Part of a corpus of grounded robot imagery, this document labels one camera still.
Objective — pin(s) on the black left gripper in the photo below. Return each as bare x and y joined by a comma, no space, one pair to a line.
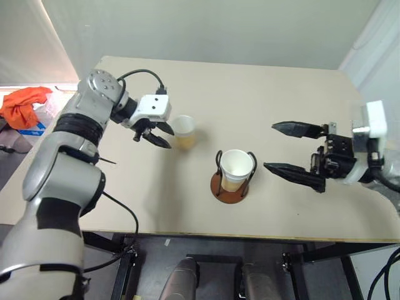
142,129

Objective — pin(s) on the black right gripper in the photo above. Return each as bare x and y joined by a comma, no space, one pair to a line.
339,156

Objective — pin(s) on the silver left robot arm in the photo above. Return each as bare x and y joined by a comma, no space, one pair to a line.
59,175

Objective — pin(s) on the clear plastic cup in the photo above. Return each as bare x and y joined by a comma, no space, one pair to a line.
185,132

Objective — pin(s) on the white paper cup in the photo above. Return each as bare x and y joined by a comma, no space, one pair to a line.
236,162
231,185

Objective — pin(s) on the black zip tie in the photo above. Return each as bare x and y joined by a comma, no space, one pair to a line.
107,161

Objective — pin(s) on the clear plastic bag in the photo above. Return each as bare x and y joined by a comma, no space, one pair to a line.
56,100

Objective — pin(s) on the blue and white box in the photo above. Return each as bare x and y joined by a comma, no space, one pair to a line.
34,129

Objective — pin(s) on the orange cloth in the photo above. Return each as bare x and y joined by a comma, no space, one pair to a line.
22,104

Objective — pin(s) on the dark rounded shape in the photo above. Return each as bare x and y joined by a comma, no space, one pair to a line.
181,278

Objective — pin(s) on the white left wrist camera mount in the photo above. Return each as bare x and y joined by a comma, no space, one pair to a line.
154,107

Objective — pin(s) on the black metal table frame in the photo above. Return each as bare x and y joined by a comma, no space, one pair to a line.
218,247

